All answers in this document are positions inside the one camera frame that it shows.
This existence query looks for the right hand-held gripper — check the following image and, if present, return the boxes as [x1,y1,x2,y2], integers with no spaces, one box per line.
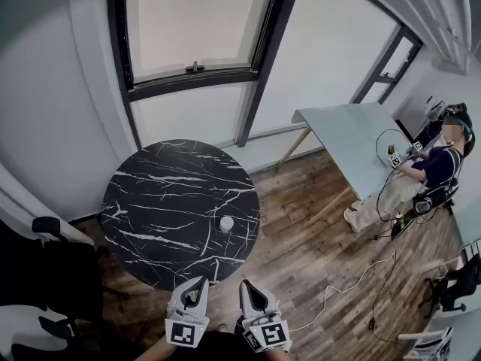
[239,278,294,353]

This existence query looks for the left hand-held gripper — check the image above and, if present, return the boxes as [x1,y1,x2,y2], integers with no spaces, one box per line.
[164,275,211,350]

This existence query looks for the person's left forearm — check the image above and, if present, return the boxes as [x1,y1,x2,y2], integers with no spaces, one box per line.
[133,335,178,361]

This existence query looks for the person's black shirt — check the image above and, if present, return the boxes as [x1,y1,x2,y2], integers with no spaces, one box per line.
[176,328,264,361]

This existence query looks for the round black marble table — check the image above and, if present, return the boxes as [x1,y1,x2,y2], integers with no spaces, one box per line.
[101,138,262,293]

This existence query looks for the black office chair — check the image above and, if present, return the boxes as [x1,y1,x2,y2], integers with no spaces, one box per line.
[0,215,116,361]
[423,253,481,317]

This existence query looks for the white chair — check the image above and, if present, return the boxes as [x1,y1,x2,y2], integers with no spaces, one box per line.
[397,326,456,361]

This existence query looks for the white table with wooden legs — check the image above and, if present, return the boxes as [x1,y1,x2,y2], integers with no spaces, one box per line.
[275,102,419,229]

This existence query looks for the pale desk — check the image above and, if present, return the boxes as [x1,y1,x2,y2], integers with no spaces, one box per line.
[449,201,481,252]

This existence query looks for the narrow black-framed window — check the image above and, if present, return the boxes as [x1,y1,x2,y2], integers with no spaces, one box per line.
[350,23,425,105]

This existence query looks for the large black-framed window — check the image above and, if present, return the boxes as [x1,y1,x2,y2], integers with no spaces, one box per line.
[106,0,306,150]

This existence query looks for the white ceiling pipes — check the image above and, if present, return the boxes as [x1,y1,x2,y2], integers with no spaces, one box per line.
[409,0,475,75]

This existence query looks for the white floor cable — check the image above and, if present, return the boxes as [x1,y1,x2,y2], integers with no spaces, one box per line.
[291,243,398,332]

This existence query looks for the black floor cable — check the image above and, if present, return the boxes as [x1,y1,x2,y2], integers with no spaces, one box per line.
[368,216,416,344]

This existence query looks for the white wall pipe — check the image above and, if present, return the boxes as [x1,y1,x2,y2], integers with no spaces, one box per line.
[0,162,97,247]

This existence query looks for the black looped cable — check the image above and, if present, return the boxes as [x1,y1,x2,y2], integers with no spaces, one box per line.
[374,128,414,223]

